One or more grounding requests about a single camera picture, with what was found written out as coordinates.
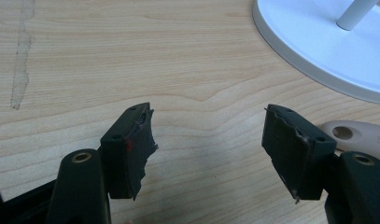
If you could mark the white lamp pole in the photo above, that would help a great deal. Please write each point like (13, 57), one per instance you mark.
(355, 14)

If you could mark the white round lamp base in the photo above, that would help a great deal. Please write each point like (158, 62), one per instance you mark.
(330, 53)

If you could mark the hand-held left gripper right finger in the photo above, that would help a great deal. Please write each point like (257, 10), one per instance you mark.
(299, 155)

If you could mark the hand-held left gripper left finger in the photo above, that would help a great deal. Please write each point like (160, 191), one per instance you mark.
(122, 161)

